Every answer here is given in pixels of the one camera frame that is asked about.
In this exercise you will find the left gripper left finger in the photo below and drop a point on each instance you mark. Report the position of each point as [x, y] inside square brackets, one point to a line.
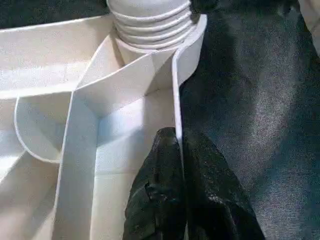
[157, 195]

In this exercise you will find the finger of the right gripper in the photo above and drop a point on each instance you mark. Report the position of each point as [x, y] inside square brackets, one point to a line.
[203, 5]

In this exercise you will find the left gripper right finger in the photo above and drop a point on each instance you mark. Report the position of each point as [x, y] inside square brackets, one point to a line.
[215, 200]

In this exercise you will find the white plastic table leg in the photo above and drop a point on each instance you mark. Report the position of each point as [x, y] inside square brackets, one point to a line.
[150, 25]

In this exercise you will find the white plastic table top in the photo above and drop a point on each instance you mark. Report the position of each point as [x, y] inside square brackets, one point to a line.
[75, 112]

